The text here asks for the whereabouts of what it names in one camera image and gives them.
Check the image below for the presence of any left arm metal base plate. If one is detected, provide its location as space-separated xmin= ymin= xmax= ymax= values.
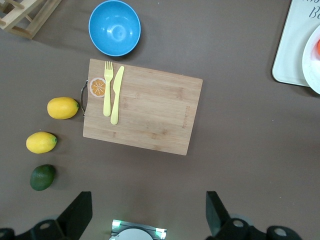
xmin=109 ymin=219 xmax=168 ymax=240

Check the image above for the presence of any wooden mug rack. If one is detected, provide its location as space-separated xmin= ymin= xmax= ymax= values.
xmin=0 ymin=0 xmax=62 ymax=40

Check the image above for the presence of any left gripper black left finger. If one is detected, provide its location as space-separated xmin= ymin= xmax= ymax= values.
xmin=0 ymin=191 xmax=93 ymax=240

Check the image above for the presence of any yellow plastic fork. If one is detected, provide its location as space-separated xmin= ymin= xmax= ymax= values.
xmin=103 ymin=60 xmax=115 ymax=118

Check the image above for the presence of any cream tray with bear print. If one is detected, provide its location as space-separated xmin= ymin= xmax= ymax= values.
xmin=271 ymin=0 xmax=320 ymax=88

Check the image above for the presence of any white round plate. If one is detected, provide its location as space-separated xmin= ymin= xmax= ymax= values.
xmin=301 ymin=23 xmax=320 ymax=95

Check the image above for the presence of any yellow plastic knife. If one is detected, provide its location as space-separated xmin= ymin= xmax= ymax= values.
xmin=110 ymin=65 xmax=125 ymax=126

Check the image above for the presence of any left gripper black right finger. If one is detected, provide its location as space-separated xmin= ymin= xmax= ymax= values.
xmin=205 ymin=190 xmax=300 ymax=240

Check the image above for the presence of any orange slice decoration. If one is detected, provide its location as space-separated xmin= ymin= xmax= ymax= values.
xmin=89 ymin=77 xmax=107 ymax=99

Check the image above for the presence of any blue bowl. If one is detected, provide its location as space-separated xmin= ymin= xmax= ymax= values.
xmin=88 ymin=0 xmax=142 ymax=57

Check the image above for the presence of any yellow lemon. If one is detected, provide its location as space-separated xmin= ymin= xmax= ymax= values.
xmin=25 ymin=131 xmax=58 ymax=154
xmin=46 ymin=96 xmax=80 ymax=120

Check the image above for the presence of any bamboo cutting board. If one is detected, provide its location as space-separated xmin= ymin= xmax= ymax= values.
xmin=80 ymin=58 xmax=204 ymax=156

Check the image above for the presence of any dark green avocado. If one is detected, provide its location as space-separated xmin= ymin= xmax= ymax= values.
xmin=29 ymin=164 xmax=57 ymax=192

